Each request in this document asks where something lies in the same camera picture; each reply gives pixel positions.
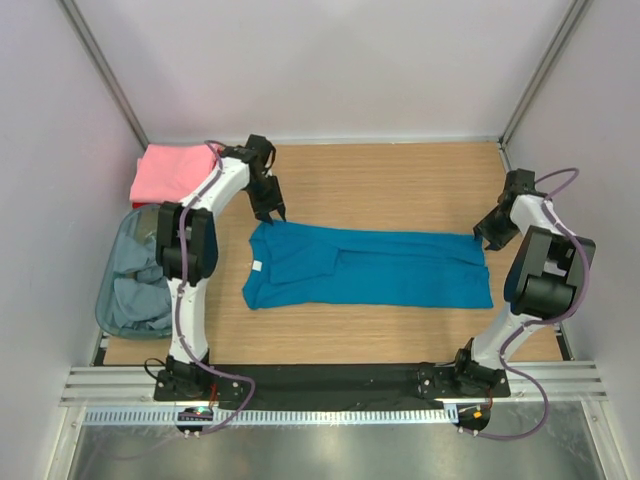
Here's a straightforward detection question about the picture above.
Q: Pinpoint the aluminium corner post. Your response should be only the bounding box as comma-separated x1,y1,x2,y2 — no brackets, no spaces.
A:
498,0,593,150
56,0,149,149

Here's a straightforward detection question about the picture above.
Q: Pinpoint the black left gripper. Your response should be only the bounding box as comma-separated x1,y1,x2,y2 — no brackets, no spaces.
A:
246,174,286,225

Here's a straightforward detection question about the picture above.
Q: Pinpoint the teal mesh laundry basket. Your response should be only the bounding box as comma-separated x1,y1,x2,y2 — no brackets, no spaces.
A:
95,204,172,340

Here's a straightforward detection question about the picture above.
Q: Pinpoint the grey t shirt in basket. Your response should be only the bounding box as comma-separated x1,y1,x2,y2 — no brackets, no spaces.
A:
113,234,172,332

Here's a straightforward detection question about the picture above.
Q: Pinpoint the pink folded t shirt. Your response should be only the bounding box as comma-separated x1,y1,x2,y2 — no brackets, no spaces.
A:
129,144,215,204

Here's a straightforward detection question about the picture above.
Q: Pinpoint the white slotted cable duct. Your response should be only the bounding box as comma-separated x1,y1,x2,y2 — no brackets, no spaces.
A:
84,405,458,427

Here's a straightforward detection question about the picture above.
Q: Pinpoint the right aluminium corner post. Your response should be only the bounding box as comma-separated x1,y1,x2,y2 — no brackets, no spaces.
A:
498,0,593,150

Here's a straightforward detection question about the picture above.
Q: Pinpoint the red folded t shirt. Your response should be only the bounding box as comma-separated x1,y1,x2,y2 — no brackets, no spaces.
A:
132,202,163,209

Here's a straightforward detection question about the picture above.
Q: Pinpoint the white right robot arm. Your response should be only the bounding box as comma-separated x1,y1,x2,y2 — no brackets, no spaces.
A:
450,168,596,396

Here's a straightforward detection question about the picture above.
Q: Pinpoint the aluminium frame rail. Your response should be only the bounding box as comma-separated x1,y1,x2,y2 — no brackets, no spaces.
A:
60,361,607,405

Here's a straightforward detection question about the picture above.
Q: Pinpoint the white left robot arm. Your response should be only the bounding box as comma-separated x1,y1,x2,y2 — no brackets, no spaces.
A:
156,134,493,402

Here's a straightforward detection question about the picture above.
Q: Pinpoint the left aluminium corner post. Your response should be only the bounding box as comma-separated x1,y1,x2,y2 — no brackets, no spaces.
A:
56,0,149,149

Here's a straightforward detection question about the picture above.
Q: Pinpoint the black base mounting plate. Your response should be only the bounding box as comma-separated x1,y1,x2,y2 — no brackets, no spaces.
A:
153,362,512,412

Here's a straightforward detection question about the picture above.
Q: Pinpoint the blue t shirt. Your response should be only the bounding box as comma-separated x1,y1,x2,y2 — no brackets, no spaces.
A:
243,221,493,310

